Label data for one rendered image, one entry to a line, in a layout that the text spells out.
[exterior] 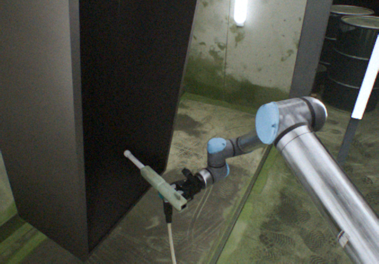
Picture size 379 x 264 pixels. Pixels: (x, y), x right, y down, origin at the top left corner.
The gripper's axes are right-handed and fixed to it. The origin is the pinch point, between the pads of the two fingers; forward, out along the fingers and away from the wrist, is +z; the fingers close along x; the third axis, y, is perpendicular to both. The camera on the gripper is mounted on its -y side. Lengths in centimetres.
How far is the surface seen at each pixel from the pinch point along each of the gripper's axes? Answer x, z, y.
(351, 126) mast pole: -26, -121, -5
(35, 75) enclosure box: -7, 40, -67
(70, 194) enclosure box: -7.1, 38.8, -29.2
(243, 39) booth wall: 96, -156, -26
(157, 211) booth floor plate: 32, -16, 48
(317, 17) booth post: 42, -179, -53
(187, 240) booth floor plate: 4, -18, 48
